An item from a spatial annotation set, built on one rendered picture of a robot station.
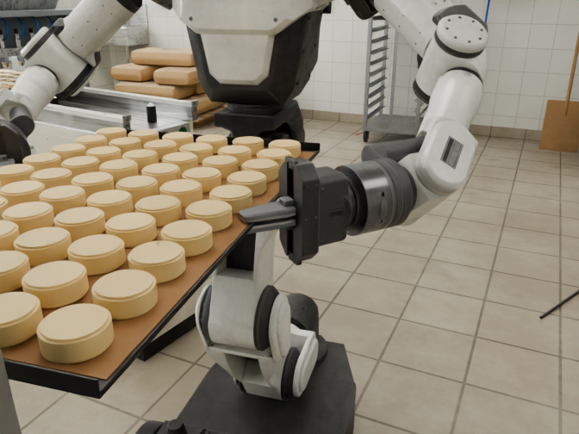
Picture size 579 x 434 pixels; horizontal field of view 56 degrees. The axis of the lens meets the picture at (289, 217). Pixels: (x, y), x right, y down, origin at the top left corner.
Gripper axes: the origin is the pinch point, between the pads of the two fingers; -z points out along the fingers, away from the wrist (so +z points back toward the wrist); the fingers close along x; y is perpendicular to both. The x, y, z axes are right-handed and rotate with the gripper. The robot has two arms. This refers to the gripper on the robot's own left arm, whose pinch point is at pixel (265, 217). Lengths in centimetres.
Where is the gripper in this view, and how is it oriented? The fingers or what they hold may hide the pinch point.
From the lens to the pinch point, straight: 61.2
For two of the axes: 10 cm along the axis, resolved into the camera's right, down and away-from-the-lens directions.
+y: 4.8, 3.3, -8.1
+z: 8.8, -1.8, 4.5
